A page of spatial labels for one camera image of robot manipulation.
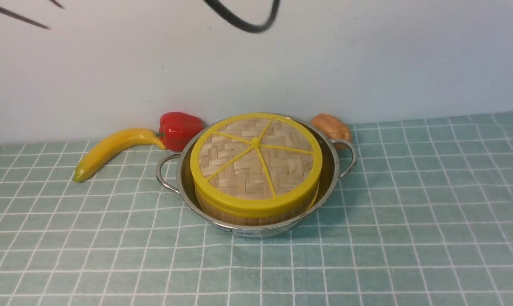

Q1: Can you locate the woven bamboo steamer lid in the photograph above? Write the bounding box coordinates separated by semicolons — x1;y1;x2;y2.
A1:
190;113;323;208

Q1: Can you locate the bamboo steamer basket yellow rim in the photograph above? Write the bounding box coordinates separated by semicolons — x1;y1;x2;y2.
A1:
195;183;319;226

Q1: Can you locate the stainless steel pot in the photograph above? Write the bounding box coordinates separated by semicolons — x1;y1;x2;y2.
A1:
155;113;358;238

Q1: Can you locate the brown potato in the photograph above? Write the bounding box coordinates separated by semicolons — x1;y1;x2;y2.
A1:
311;113;353;143

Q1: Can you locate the red bell pepper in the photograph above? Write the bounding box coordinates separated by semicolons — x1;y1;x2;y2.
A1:
159;112;205;152

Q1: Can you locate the yellow banana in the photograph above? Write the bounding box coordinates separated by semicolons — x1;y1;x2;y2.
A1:
72;128;167;182

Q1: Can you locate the green checkered tablecloth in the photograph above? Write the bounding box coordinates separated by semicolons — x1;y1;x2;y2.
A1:
0;112;513;306

